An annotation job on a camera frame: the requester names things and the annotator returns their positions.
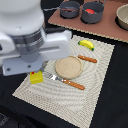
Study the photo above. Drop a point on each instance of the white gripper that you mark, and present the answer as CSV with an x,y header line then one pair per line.
x,y
24,54

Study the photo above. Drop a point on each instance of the yellow toy cheese block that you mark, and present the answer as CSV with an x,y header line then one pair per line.
x,y
36,77

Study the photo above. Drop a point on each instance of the brown toy sausage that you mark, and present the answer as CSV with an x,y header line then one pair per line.
x,y
69,9

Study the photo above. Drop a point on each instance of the yellow toy banana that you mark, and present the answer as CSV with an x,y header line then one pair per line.
x,y
87,44

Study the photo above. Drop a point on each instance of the red toy tomato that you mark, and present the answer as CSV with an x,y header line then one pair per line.
x,y
90,11

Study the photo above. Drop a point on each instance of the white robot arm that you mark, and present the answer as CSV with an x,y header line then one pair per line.
x,y
20,17

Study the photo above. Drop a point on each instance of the round wooden plate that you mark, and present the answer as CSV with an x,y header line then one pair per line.
x,y
69,68

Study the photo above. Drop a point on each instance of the woven beige placemat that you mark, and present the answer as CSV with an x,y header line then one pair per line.
x,y
68,103

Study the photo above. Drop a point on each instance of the grey saucepan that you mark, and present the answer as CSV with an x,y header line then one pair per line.
x,y
98,8

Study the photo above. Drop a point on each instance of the beige bowl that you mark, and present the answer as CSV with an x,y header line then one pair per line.
x,y
122,14

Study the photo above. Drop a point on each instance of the fork with wooden handle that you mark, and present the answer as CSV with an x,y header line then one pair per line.
x,y
73,84

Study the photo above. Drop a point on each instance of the grey pot with handle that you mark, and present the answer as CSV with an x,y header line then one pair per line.
x,y
69,4

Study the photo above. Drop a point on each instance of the knife with wooden handle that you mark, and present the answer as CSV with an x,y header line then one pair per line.
x,y
87,58

